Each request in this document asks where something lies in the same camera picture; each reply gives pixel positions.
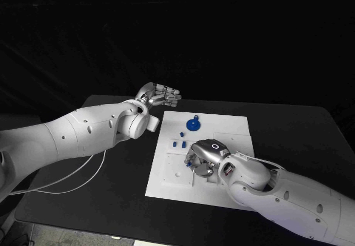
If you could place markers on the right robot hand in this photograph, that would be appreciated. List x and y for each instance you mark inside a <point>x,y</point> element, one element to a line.
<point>209,151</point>

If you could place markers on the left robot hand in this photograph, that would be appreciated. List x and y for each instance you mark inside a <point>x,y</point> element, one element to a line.
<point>164,94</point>

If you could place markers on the blue plug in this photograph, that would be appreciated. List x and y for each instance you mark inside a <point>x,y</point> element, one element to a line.
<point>188,164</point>

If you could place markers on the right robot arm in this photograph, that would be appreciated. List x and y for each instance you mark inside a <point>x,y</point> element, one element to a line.
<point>291,198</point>

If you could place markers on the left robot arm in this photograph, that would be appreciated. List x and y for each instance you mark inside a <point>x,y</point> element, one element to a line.
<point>83,132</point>

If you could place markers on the white task board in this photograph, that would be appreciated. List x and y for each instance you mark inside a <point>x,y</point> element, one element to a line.
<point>178,173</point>

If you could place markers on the blue gear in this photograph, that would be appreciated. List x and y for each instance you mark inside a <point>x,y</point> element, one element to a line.
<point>194,124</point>

